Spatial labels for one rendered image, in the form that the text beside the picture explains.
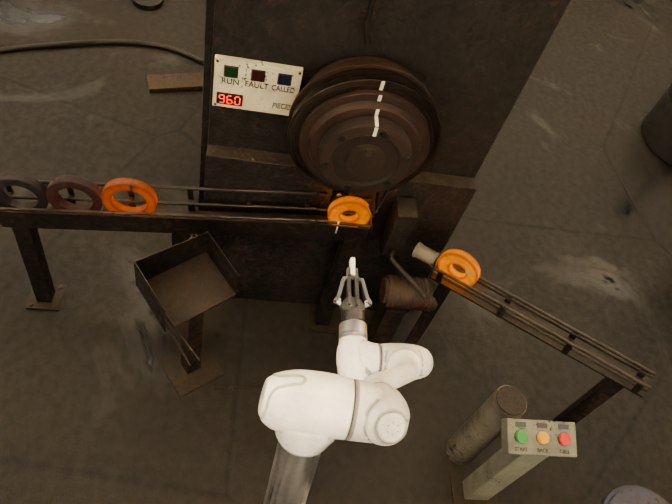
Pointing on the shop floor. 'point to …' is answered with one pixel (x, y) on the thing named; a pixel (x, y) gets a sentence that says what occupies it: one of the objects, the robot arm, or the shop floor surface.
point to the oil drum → (660, 127)
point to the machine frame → (414, 48)
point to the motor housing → (380, 331)
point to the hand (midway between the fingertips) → (352, 268)
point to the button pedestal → (510, 461)
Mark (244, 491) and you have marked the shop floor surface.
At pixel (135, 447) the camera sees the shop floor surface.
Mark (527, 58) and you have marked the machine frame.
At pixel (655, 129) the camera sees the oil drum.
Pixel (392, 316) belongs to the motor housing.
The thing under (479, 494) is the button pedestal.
